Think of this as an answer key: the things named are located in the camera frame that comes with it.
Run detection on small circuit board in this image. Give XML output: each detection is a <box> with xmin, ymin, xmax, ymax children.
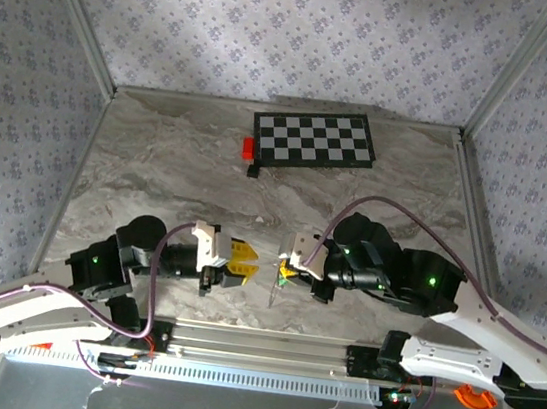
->
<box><xmin>380</xmin><ymin>387</ymin><xmax>419</xmax><ymax>409</ymax></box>

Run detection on thin red wire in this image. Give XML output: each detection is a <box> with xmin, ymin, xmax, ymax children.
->
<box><xmin>135</xmin><ymin>331</ymin><xmax>158</xmax><ymax>357</ymax></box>
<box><xmin>402</xmin><ymin>372</ymin><xmax>436</xmax><ymax>401</ymax></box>

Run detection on red toy brick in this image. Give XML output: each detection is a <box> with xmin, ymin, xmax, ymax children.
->
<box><xmin>239</xmin><ymin>135</ymin><xmax>258</xmax><ymax>162</ymax></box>

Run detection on black cable connector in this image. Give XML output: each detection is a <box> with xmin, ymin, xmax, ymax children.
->
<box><xmin>97</xmin><ymin>351</ymin><xmax>153</xmax><ymax>372</ymax></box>

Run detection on slotted grey cable duct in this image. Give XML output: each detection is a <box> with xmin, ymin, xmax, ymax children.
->
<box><xmin>0</xmin><ymin>335</ymin><xmax>388</xmax><ymax>409</ymax></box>

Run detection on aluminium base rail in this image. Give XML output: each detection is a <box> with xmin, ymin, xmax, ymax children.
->
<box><xmin>137</xmin><ymin>311</ymin><xmax>511</xmax><ymax>401</ymax></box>

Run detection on aluminium frame post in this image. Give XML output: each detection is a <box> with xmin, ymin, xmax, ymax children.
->
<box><xmin>16</xmin><ymin>0</ymin><xmax>130</xmax><ymax>97</ymax></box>
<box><xmin>461</xmin><ymin>0</ymin><xmax>547</xmax><ymax>151</ymax></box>

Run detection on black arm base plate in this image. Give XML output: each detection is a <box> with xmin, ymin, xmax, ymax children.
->
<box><xmin>132</xmin><ymin>317</ymin><xmax>174</xmax><ymax>356</ymax></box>
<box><xmin>342</xmin><ymin>343</ymin><xmax>404</xmax><ymax>383</ymax></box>

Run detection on black and grey chessboard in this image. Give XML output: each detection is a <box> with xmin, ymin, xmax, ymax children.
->
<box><xmin>247</xmin><ymin>99</ymin><xmax>383</xmax><ymax>181</ymax></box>

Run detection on aluminium table edge rail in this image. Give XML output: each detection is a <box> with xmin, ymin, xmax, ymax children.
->
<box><xmin>26</xmin><ymin>83</ymin><xmax>116</xmax><ymax>282</ymax></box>
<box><xmin>436</xmin><ymin>129</ymin><xmax>523</xmax><ymax>301</ymax></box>
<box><xmin>114</xmin><ymin>82</ymin><xmax>464</xmax><ymax>138</ymax></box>

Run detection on orange curved plastic part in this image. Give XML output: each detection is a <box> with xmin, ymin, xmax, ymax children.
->
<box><xmin>451</xmin><ymin>382</ymin><xmax>500</xmax><ymax>409</ymax></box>

